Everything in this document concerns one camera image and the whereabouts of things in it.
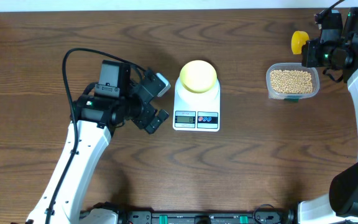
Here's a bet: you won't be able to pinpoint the white digital kitchen scale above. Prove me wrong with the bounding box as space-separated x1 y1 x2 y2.
172 78 221 132

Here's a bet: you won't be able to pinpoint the yellow measuring scoop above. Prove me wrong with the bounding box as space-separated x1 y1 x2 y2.
291 30 310 55

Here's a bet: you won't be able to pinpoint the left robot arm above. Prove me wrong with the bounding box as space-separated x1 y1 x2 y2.
26 60 170 224

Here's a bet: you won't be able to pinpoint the soybeans in container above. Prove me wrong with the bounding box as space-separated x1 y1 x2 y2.
270 70 313 94

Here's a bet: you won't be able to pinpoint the clear plastic container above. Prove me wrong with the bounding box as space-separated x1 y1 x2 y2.
266 63 319 100

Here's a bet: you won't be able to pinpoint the pale yellow bowl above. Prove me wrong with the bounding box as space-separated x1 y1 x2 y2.
179 60 218 93

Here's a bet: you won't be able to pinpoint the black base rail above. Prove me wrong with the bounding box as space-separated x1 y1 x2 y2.
79 202 300 224

